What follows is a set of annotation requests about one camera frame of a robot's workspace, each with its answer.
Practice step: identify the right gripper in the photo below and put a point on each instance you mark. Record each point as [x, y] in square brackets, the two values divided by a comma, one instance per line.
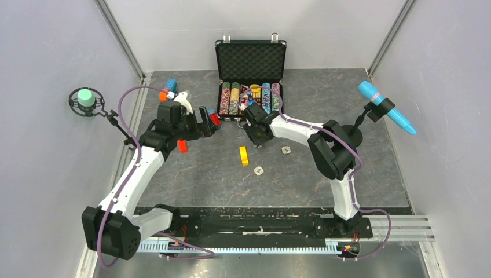
[257, 141]

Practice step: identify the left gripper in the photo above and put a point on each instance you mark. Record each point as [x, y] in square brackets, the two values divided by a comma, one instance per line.
[205, 129]

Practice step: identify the black poker chip case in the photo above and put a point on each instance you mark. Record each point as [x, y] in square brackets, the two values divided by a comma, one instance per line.
[248, 62]

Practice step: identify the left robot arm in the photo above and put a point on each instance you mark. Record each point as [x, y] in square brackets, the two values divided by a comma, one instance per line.
[112, 228]

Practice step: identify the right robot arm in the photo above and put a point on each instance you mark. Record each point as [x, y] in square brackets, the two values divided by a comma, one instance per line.
[333, 148]

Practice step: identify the red blue lego block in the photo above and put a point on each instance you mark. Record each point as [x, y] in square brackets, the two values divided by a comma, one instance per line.
[214, 118]

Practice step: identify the orange block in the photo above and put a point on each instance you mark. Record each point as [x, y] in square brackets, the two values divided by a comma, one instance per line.
[183, 147]

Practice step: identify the yellow arch block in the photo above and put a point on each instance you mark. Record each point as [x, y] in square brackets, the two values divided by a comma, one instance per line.
[244, 155]

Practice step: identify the red 100 poker chip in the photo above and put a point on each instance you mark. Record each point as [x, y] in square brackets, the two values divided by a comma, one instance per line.
[286, 150]

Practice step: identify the yellow dealer button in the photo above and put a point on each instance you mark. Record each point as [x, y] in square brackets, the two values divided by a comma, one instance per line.
[255, 91]

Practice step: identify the red poker chip near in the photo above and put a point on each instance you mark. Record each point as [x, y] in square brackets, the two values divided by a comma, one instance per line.
[258, 170]

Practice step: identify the blue orange toy car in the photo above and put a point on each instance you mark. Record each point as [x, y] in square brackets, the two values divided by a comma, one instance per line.
[170, 90]

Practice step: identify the green microphone on stand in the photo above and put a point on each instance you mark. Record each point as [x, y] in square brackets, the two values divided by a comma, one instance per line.
[88, 103]

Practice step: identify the blue microphone on stand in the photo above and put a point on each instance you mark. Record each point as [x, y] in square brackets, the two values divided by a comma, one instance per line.
[377, 107]

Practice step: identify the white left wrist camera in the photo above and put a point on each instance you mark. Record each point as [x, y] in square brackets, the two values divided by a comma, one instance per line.
[181, 97]

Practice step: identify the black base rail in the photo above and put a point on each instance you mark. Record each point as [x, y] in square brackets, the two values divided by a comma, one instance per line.
[248, 227]

